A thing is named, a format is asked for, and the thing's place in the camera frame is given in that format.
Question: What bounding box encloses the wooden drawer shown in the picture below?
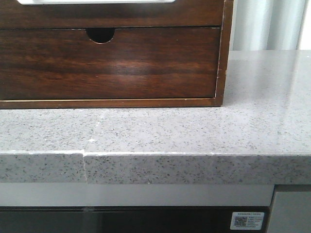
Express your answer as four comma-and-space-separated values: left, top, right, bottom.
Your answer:
0, 0, 225, 29
0, 27, 220, 100

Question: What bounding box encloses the white drawer handle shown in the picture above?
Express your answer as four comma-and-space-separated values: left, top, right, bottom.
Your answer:
18, 0, 174, 5

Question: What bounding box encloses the dark wooden drawer cabinet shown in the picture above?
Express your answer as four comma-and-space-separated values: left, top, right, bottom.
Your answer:
0, 0, 233, 109

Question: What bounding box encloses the white QR code sticker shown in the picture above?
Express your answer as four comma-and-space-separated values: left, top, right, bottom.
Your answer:
230, 212, 265, 230

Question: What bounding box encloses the grey cabinet door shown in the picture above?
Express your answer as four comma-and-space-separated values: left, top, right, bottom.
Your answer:
267, 185, 311, 233

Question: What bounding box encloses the black glass oven door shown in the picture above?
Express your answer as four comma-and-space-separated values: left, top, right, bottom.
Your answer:
0, 206, 270, 233

